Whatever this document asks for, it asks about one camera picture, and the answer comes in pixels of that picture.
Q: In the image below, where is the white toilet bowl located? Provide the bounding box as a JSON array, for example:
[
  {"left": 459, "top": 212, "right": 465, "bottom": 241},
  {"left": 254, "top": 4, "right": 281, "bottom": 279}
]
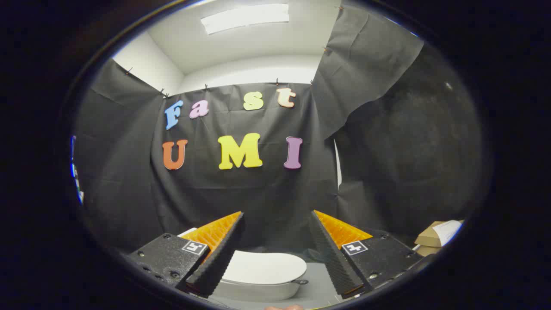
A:
[{"left": 211, "top": 279, "right": 309, "bottom": 302}]

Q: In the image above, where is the black backdrop cloth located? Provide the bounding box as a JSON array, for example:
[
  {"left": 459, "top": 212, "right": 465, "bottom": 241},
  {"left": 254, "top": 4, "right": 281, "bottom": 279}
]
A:
[{"left": 72, "top": 4, "right": 492, "bottom": 255}]

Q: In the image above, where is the white toilet lid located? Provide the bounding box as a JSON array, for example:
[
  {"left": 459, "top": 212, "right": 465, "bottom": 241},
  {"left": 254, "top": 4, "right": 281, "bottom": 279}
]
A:
[{"left": 220, "top": 251, "right": 307, "bottom": 285}]

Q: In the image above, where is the brown cardboard box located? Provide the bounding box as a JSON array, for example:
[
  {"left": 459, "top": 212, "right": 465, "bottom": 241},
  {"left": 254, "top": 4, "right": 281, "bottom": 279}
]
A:
[{"left": 415, "top": 220, "right": 464, "bottom": 257}]

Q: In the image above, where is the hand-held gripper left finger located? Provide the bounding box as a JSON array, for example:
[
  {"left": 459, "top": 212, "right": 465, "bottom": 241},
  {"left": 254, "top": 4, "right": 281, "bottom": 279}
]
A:
[{"left": 128, "top": 211, "right": 245, "bottom": 298}]

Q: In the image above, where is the white paper sheet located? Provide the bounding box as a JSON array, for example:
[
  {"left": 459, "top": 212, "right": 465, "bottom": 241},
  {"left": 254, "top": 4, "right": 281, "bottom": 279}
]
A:
[{"left": 432, "top": 220, "right": 464, "bottom": 247}]

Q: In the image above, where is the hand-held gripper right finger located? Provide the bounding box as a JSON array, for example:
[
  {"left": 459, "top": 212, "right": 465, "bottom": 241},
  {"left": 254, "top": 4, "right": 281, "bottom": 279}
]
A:
[{"left": 309, "top": 210, "right": 425, "bottom": 301}]

